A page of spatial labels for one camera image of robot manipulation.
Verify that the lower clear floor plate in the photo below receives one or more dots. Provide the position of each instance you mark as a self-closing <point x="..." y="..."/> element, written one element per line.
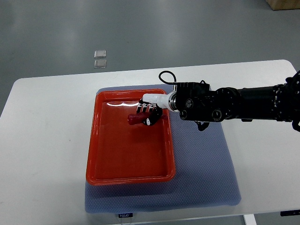
<point x="100" y="63"/>

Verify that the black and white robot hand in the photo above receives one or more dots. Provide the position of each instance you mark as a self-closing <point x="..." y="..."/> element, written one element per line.
<point x="151" y="106"/>

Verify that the upper clear floor plate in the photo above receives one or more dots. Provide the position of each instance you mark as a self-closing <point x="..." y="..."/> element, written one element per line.
<point x="99" y="54"/>

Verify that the red pepper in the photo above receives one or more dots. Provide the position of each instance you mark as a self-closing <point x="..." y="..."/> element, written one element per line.
<point x="137" y="118"/>

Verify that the white table leg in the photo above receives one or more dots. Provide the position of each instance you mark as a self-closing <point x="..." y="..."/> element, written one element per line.
<point x="249" y="219"/>

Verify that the red plastic tray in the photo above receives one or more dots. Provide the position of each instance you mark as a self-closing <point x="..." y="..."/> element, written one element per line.
<point x="120" y="153"/>

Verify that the black table label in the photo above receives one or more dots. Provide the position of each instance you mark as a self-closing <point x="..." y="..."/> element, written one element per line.
<point x="125" y="215"/>

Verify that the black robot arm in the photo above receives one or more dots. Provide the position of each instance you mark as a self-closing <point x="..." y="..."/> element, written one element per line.
<point x="196" y="102"/>

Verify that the blue-grey mesh mat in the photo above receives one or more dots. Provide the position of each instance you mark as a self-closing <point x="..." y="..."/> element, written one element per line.
<point x="204" y="177"/>

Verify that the clear floor plate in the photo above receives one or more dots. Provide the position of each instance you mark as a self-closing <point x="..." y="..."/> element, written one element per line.
<point x="100" y="63"/>
<point x="99" y="54"/>

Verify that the cardboard box corner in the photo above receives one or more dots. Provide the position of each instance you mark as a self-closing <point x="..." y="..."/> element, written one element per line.
<point x="284" y="4"/>

